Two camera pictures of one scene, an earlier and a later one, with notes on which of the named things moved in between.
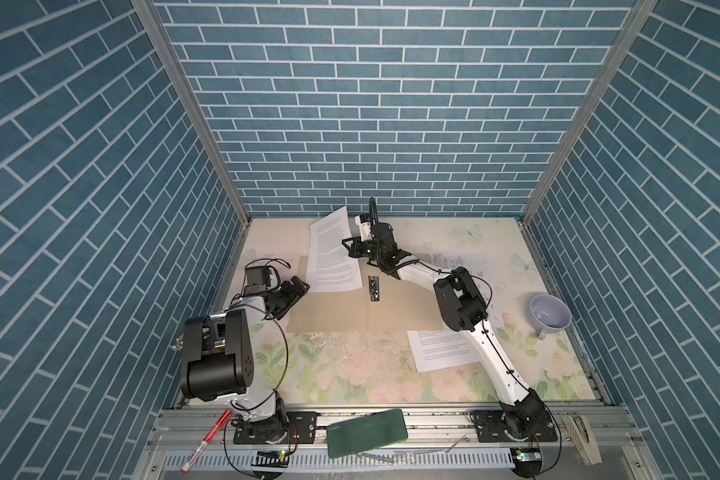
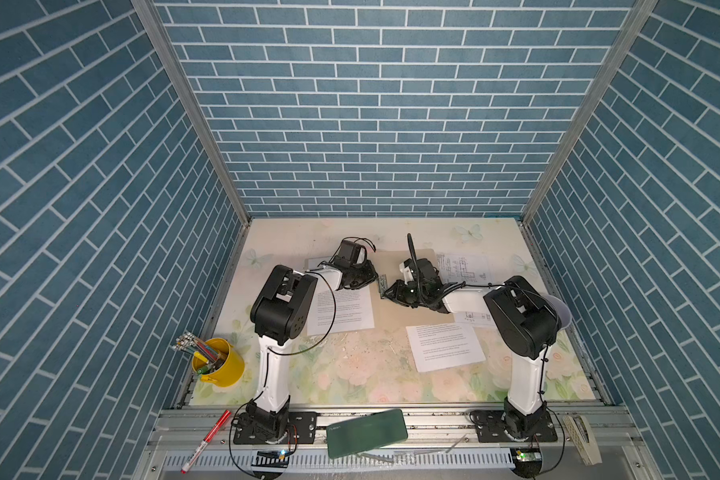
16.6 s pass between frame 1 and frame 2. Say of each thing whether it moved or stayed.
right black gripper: moved
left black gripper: moved
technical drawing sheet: stayed
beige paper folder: moved
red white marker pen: stayed
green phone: stayed
